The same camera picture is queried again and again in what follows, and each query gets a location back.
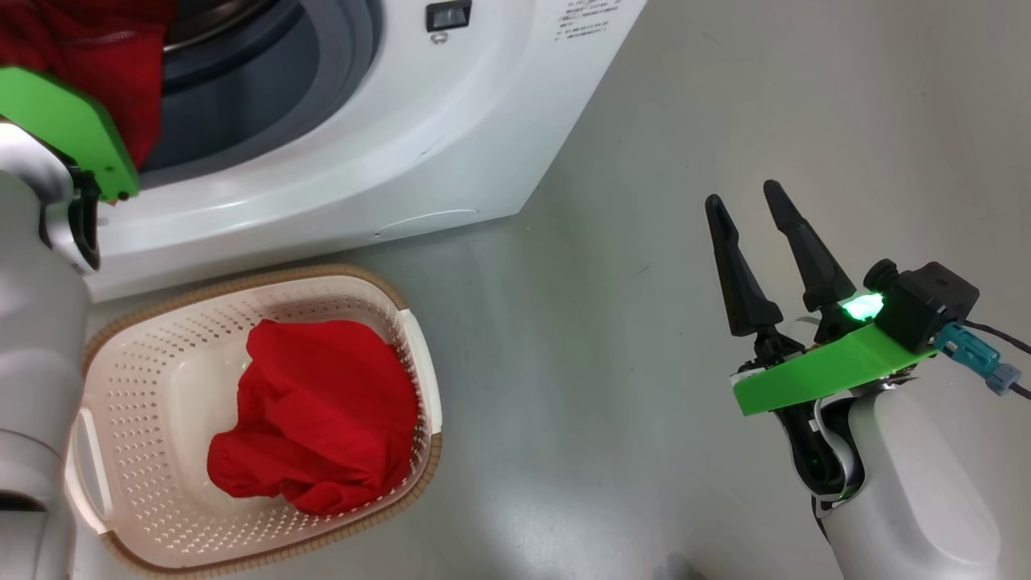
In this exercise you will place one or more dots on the red mesh printed garment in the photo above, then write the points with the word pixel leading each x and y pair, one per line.
pixel 97 64

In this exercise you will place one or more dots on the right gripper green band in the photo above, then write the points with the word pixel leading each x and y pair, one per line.
pixel 830 366

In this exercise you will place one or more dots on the cream perforated laundry basket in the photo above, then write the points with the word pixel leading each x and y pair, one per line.
pixel 161 362

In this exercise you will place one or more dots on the plain red garment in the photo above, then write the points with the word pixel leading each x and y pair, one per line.
pixel 322 411

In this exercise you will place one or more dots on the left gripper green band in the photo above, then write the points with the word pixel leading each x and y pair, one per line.
pixel 64 121

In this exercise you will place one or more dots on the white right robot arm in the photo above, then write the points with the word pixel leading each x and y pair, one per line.
pixel 918 491

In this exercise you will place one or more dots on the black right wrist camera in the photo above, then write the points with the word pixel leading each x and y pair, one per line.
pixel 926 302

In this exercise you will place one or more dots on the white front-load washing machine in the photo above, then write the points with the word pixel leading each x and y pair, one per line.
pixel 403 121

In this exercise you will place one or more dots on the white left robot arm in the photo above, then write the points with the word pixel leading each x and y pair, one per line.
pixel 36 362

